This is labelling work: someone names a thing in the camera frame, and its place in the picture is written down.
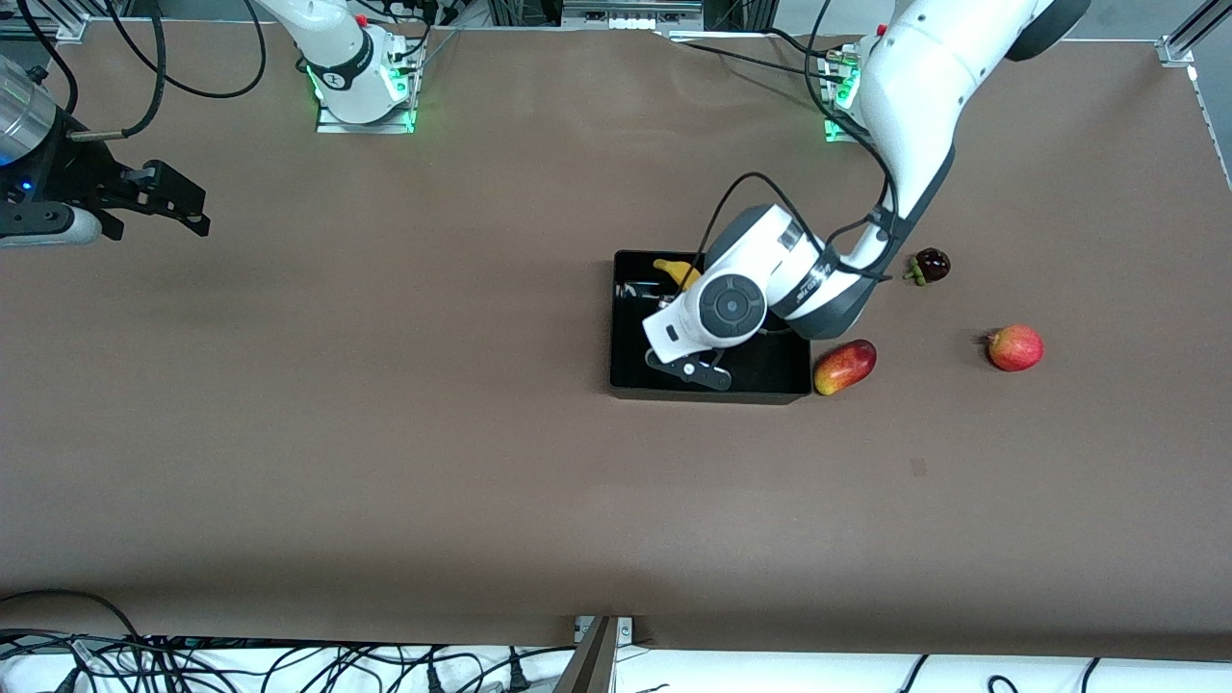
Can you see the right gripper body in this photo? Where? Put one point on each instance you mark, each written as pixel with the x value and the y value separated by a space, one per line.
pixel 79 173

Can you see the yellow banana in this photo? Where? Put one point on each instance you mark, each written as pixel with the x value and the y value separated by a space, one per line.
pixel 679 271

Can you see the black plastic box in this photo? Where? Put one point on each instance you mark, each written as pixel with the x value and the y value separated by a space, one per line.
pixel 770 371

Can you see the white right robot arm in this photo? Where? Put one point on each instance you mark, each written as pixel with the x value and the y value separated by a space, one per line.
pixel 342 58

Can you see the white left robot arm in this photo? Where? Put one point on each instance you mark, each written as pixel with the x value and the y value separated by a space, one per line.
pixel 924 77

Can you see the red apple right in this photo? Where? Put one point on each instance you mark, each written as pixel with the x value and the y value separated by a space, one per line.
pixel 1016 348

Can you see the red yellow mango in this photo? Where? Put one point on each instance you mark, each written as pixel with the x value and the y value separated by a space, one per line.
pixel 844 368

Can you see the dark purple mangosteen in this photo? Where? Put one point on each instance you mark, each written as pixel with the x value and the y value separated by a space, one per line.
pixel 932 265

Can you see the dark metal bar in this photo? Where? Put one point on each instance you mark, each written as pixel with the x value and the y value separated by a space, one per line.
pixel 589 664

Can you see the grey power strip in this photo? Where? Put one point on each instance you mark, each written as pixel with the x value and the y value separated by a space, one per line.
pixel 626 14

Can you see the aluminium frame profile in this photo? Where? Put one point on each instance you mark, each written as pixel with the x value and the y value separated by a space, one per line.
pixel 48 27
pixel 1179 48

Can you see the small metal bracket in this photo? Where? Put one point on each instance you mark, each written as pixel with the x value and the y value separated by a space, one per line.
pixel 626 628

